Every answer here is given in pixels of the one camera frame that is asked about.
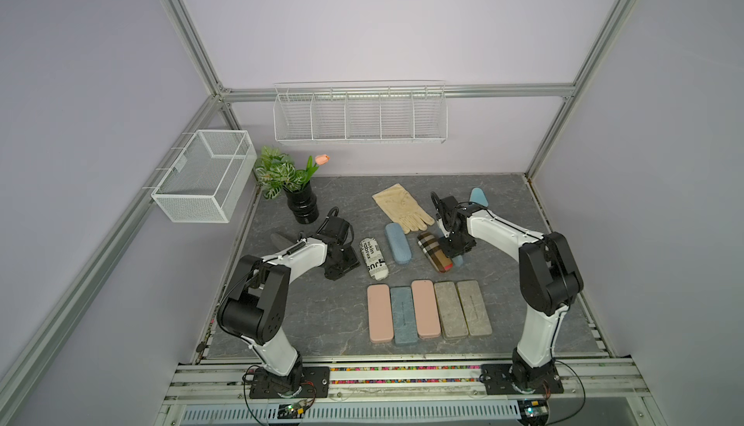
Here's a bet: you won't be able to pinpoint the teal grey case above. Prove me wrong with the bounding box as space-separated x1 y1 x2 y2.
391 286 419 346

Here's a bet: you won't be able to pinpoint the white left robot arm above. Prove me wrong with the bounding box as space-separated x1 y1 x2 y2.
216 207 360 399

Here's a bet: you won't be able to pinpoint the green glasses case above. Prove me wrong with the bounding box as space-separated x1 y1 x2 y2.
434 282 469 339

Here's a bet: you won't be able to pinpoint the case with white sunglasses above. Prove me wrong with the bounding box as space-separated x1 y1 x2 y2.
385 222 413 265

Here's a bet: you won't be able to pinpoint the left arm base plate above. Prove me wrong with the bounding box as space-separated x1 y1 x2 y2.
247 366 331 400

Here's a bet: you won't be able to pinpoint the beige case black glasses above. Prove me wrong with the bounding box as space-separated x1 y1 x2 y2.
417 232 453 274

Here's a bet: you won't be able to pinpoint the pink tulip flower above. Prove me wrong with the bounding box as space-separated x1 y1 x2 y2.
315 155 331 166

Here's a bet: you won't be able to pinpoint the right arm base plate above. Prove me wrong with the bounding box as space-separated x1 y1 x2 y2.
479 363 564 396

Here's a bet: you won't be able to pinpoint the long white wire shelf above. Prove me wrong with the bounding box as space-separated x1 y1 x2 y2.
273 80 449 144

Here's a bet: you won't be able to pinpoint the aluminium frame post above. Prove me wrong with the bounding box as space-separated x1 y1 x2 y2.
160 0 240 129

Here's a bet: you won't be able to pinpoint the black glossy vase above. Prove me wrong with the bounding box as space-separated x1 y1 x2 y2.
284 181 320 224

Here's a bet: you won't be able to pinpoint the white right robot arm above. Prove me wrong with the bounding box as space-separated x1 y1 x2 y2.
431 193 584 396

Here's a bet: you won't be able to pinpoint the green artificial plant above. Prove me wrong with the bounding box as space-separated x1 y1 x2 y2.
254 146 320 199

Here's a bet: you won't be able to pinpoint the aluminium mounting rail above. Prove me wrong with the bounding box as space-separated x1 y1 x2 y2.
165 358 651 405

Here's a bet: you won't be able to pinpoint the beige fabric glove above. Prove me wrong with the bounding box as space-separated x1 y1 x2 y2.
372 184 435 234

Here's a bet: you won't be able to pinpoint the white wire basket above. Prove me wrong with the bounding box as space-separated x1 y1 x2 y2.
145 129 257 224

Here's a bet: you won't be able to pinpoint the beige case brown sunglasses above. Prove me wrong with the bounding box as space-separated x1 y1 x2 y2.
360 238 389 281

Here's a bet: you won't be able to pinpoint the teal small trowel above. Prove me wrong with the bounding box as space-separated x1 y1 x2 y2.
469 188 489 208

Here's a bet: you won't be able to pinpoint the white vented cable duct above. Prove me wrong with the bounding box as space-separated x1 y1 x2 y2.
180 399 521 425

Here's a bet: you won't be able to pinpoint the pink glasses case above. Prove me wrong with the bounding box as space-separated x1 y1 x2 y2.
411 280 441 340

